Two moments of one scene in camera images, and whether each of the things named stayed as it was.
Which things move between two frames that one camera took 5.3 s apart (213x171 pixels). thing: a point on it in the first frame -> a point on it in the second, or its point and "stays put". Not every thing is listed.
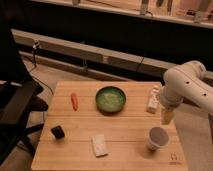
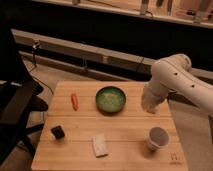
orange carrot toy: x=74 y=101 stays put
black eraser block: x=58 y=132 stays put
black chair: x=18 y=93 stays put
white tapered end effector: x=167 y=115 -> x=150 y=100
